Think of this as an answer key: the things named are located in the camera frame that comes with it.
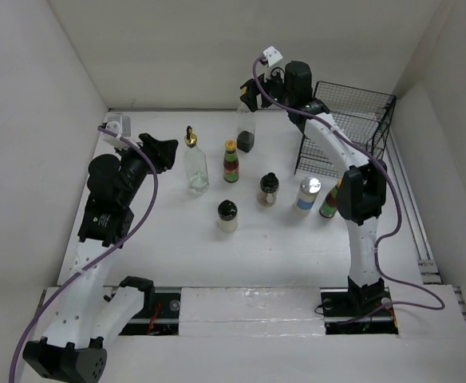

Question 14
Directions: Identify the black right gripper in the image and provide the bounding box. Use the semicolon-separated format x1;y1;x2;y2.
240;64;294;112

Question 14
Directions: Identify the black wire rack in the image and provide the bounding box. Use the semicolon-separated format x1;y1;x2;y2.
294;81;397;178

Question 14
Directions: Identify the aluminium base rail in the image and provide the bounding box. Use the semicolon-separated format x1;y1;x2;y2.
37;285;401;337

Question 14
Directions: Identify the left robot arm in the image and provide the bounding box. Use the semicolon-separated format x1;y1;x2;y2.
19;133;178;382

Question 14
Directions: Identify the brown spice jar black cap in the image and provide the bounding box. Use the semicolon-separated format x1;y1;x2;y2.
257;172;279;207

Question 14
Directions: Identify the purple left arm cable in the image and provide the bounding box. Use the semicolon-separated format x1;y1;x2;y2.
8;124;160;383

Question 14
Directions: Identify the yellow cap sauce bottle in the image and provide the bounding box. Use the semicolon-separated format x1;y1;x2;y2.
319;179;342;219
223;140;239;183

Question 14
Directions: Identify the glass oil bottle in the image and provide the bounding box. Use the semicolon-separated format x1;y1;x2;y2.
236;101;256;153
184;125;209;195

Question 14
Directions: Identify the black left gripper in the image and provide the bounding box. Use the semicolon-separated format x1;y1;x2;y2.
114;133;176;206

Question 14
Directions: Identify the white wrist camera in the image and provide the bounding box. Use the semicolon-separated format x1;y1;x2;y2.
101;114;132;145
262;46;283;69

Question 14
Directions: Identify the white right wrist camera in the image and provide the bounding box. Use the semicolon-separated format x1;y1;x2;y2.
262;46;283;69

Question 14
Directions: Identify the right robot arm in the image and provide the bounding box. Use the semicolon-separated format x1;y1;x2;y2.
240;54;390;316

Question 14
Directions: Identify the white spice jar black cap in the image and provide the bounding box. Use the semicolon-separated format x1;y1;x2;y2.
217;199;238;234

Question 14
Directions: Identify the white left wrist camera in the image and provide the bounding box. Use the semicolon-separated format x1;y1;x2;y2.
101;114;132;145

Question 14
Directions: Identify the blue label silver cap jar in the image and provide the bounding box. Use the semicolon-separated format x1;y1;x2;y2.
294;176;322;215

